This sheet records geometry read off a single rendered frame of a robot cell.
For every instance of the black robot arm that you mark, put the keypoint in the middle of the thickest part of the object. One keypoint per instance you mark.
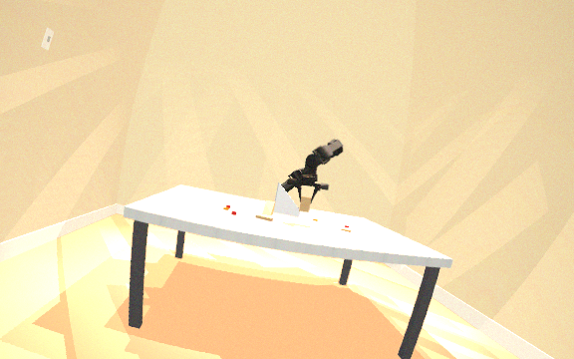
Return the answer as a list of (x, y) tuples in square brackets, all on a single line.
[(321, 156)]

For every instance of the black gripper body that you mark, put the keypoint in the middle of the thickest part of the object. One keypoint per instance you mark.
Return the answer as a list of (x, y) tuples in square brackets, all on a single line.
[(296, 182)]

